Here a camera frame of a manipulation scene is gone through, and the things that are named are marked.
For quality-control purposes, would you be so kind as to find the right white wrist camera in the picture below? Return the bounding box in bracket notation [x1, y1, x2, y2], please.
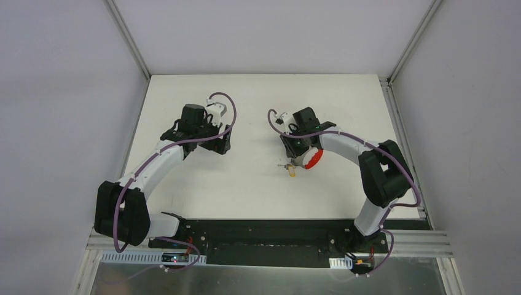
[275, 112, 298, 134]

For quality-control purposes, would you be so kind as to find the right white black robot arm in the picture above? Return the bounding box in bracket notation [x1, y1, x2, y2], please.
[269, 107, 414, 252]

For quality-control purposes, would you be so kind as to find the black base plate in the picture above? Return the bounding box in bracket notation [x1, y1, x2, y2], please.
[148, 219, 431, 269]

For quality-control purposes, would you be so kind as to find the purple cable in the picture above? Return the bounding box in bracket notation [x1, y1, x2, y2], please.
[267, 108, 421, 278]
[112, 92, 238, 254]

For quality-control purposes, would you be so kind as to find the yellow tagged key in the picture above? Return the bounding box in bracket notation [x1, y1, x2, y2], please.
[277, 163, 296, 178]

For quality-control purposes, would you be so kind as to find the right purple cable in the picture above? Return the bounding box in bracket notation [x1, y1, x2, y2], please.
[267, 108, 421, 278]

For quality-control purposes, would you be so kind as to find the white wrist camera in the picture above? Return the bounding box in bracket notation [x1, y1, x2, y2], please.
[205, 99, 227, 127]
[275, 112, 298, 134]

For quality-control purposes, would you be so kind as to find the left controller board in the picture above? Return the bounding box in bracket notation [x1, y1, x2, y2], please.
[161, 253, 190, 265]

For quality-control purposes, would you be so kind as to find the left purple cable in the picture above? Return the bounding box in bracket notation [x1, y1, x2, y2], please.
[112, 92, 238, 254]

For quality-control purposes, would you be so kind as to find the right controller board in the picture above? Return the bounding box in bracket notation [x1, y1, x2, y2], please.
[350, 258, 374, 275]

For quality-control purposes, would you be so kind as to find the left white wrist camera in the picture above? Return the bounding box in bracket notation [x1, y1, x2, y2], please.
[205, 99, 227, 127]

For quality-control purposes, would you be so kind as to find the controller board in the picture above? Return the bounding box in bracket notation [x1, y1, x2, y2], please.
[161, 253, 190, 265]
[350, 258, 374, 275]

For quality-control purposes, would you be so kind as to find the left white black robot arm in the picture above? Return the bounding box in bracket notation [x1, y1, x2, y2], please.
[94, 102, 232, 249]

